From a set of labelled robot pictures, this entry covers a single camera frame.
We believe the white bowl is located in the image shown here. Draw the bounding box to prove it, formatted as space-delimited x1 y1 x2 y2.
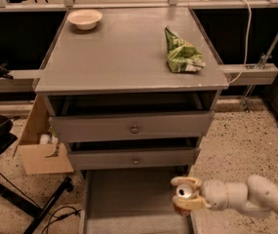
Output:
67 9 102 30

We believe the black chair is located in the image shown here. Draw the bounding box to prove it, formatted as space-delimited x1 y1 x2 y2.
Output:
0 115 73 234

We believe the grey drawer cabinet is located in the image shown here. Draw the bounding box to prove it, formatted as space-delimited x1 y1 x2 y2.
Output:
35 7 228 171

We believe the grey metal rail frame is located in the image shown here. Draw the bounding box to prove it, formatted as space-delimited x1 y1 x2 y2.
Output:
0 0 278 93

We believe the white hanging cable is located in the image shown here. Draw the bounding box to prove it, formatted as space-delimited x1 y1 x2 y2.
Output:
227 0 253 85

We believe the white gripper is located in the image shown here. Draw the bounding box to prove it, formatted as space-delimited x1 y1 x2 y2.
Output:
171 176 228 212

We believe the grey top drawer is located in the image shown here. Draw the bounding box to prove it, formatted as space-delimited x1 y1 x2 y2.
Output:
50 111 214 142

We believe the black floor cable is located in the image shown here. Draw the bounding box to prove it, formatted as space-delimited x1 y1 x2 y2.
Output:
0 163 82 234

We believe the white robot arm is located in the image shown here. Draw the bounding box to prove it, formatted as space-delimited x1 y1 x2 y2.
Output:
171 175 278 218

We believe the grey open bottom drawer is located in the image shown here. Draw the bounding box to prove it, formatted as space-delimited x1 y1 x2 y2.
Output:
79 168 195 234

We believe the cardboard box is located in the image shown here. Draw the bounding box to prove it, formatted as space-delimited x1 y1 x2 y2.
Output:
18 96 73 175

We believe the green chip bag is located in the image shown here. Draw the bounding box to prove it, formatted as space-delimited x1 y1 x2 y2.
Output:
165 27 206 73

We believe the grey middle drawer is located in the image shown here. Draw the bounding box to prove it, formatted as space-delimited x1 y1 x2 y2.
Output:
67 147 200 170

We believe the red coke can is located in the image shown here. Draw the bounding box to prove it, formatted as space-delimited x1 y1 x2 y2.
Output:
173 183 196 216

